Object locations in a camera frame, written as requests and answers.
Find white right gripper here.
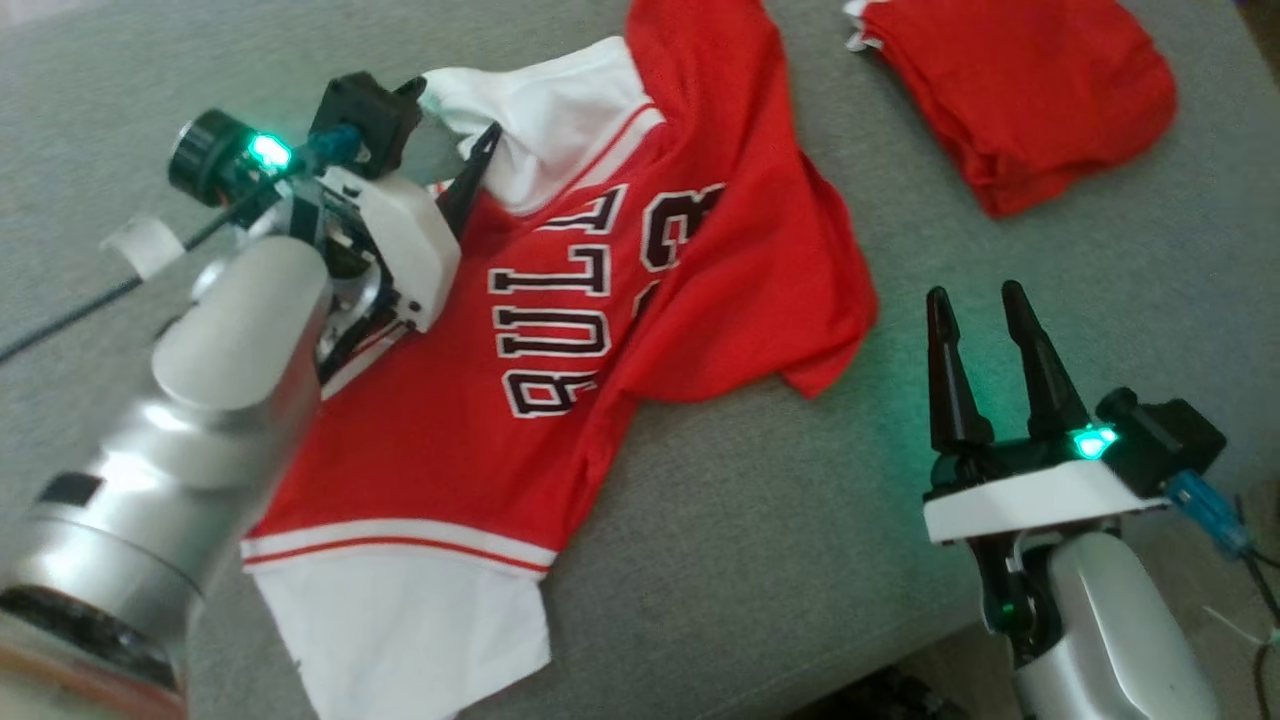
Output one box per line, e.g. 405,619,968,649
921,280,1171,547

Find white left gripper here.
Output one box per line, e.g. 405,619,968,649
285,75,504,397

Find red shorts with white stripe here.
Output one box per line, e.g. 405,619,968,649
845,0,1180,220

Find red and white Bulls jersey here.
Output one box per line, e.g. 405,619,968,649
240,0,882,720

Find grey sofa seat cushion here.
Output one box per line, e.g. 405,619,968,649
0,0,1280,720

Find white tape tag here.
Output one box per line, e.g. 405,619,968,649
99,212,187,282

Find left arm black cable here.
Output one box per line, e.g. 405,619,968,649
0,125,361,367

